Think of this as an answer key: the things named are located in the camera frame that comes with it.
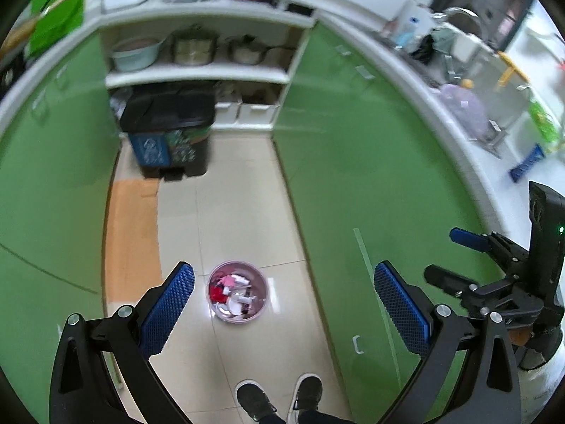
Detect red cloth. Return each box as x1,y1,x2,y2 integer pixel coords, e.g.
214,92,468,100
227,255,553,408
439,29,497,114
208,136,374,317
209,285,228,304

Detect white round plastic lid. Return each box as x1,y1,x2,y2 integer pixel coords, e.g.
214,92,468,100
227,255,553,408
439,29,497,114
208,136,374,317
226,293,253,317

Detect pink paper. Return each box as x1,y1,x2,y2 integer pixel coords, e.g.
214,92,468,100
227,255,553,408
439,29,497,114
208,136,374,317
218,275,237,288

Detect pink trash bin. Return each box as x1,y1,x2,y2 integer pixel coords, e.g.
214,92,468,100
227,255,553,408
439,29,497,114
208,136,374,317
206,260,269,324

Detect black floor trash bin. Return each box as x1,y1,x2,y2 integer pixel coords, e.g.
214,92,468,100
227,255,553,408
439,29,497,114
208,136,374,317
120,88,215,179

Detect blue glass vase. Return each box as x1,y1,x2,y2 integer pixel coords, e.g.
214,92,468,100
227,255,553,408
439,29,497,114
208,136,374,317
508,143,546,183

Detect left black shoe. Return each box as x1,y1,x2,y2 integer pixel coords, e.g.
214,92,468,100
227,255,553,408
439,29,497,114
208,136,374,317
234,380,277,422

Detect black shoe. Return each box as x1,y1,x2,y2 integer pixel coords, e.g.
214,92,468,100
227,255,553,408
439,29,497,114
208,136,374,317
234,380,277,422
288,373,323,418

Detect purple plastic basin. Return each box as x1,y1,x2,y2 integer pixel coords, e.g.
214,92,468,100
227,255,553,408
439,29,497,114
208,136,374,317
439,83,489,140

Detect right black shoe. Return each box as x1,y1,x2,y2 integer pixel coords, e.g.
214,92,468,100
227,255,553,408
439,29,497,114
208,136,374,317
288,373,323,418

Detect green plastic basket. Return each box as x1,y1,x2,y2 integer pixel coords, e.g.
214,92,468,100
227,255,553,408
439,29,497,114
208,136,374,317
529,100,561,147

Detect yellow sponge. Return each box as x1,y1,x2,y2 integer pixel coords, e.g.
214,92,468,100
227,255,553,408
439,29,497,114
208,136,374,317
460,78,474,90

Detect curved chrome faucet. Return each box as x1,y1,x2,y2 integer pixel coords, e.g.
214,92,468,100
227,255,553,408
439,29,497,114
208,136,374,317
433,7,486,39

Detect pale green bowl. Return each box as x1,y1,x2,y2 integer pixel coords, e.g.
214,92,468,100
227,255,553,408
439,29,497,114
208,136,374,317
111,36,164,73

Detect steel pot on shelf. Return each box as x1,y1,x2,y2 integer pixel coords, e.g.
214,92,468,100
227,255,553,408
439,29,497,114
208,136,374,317
171,26,218,66

